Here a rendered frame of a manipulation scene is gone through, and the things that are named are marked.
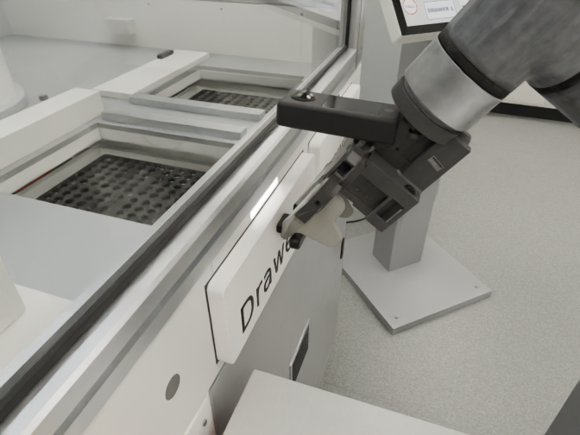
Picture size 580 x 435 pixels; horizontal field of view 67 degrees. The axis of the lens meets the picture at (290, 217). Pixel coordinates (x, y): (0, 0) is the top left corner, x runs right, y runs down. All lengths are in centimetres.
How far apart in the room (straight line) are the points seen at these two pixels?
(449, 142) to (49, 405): 35
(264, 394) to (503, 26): 42
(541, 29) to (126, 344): 35
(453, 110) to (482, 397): 125
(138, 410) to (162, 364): 4
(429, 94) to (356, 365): 122
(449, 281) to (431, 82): 148
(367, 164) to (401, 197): 4
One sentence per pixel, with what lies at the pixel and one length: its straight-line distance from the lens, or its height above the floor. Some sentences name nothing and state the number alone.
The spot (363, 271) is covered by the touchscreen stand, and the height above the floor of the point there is 4.
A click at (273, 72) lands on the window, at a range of 53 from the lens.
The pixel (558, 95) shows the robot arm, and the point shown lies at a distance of 40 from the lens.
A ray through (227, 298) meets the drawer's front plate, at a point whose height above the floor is 91.
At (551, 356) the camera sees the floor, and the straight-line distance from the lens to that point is 175.
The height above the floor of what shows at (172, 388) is 87.
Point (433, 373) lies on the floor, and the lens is 154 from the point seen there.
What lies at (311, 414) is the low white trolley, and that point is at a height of 76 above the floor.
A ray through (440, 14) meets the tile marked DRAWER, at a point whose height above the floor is 99.
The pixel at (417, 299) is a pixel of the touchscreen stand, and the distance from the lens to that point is 170.
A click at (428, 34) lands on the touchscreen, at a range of 123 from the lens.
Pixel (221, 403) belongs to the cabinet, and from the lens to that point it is 54.
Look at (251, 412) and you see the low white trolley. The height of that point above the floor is 76.
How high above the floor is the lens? 121
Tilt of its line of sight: 35 degrees down
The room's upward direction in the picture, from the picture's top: straight up
